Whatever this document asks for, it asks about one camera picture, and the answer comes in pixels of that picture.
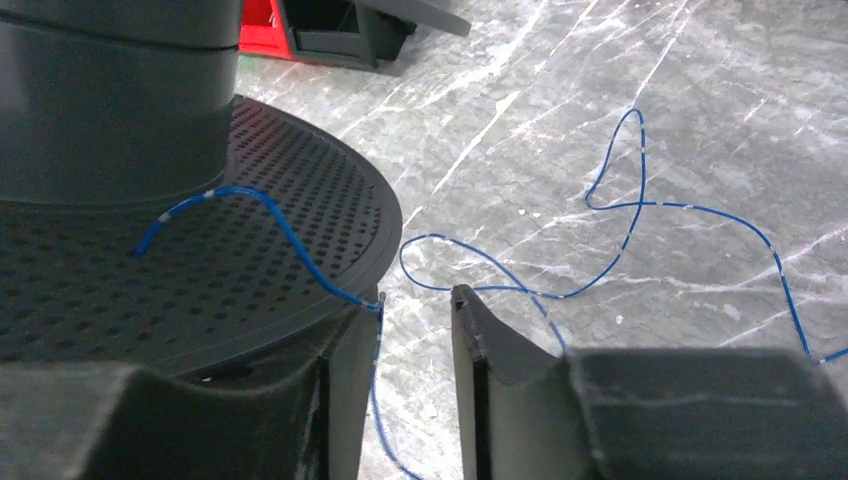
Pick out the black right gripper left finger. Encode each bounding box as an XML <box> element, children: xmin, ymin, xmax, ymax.
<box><xmin>1</xmin><ymin>307</ymin><xmax>378</xmax><ymax>479</ymax></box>

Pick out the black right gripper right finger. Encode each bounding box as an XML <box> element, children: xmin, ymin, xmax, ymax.
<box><xmin>451</xmin><ymin>285</ymin><xmax>847</xmax><ymax>479</ymax></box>

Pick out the black cable spool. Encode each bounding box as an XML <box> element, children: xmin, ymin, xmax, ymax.
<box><xmin>1</xmin><ymin>1</ymin><xmax>402</xmax><ymax>375</ymax></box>

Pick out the black plastic bin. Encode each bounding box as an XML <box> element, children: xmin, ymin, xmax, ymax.
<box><xmin>277</xmin><ymin>0</ymin><xmax>417</xmax><ymax>70</ymax></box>

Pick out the red plastic bin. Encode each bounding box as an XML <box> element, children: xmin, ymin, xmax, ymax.
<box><xmin>239</xmin><ymin>0</ymin><xmax>294</xmax><ymax>60</ymax></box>

